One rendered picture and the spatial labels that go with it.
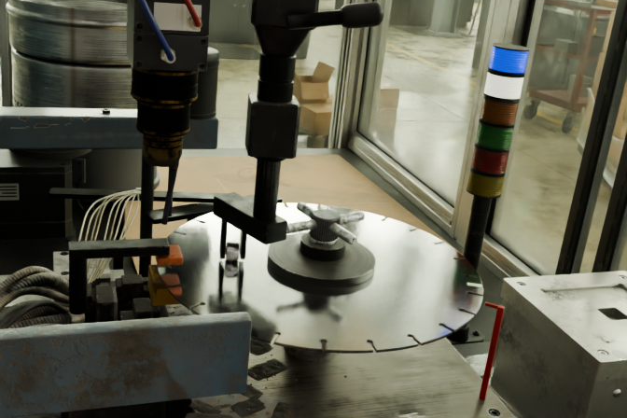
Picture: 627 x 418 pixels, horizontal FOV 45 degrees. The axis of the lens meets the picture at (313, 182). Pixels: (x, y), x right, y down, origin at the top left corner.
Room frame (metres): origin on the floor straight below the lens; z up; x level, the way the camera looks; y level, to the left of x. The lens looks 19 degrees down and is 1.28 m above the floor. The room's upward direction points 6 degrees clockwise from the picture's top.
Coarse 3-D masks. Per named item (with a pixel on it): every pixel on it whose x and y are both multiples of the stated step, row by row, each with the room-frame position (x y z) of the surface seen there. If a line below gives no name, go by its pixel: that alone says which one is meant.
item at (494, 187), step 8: (472, 176) 0.92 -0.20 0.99; (480, 176) 0.91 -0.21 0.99; (488, 176) 0.90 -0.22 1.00; (496, 176) 0.90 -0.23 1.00; (504, 176) 0.92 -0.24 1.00; (472, 184) 0.91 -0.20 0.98; (480, 184) 0.91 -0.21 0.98; (488, 184) 0.90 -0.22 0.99; (496, 184) 0.91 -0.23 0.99; (472, 192) 0.91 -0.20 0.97; (480, 192) 0.91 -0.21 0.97; (488, 192) 0.90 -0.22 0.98; (496, 192) 0.91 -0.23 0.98
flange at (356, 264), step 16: (288, 240) 0.72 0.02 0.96; (304, 240) 0.69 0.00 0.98; (272, 256) 0.68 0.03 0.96; (288, 256) 0.68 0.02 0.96; (304, 256) 0.69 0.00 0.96; (320, 256) 0.68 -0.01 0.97; (336, 256) 0.68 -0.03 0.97; (352, 256) 0.70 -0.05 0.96; (368, 256) 0.71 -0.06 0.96; (288, 272) 0.65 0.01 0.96; (304, 272) 0.65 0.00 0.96; (320, 272) 0.66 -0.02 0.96; (336, 272) 0.66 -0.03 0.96; (352, 272) 0.66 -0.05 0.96; (368, 272) 0.67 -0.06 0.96
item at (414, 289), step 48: (192, 240) 0.72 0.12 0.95; (384, 240) 0.78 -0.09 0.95; (432, 240) 0.79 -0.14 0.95; (192, 288) 0.61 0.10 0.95; (240, 288) 0.62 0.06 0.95; (288, 288) 0.63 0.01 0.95; (336, 288) 0.65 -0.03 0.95; (384, 288) 0.66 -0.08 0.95; (432, 288) 0.67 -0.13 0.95; (480, 288) 0.68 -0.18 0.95; (288, 336) 0.55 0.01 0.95; (336, 336) 0.56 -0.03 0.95; (384, 336) 0.57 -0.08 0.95; (432, 336) 0.58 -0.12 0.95
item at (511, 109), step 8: (488, 104) 0.91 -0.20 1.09; (496, 104) 0.91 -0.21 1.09; (504, 104) 0.90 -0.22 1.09; (512, 104) 0.91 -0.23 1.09; (488, 112) 0.91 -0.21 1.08; (496, 112) 0.90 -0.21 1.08; (504, 112) 0.90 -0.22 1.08; (512, 112) 0.91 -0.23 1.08; (488, 120) 0.91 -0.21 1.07; (496, 120) 0.90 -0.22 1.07; (504, 120) 0.90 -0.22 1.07; (512, 120) 0.91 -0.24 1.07
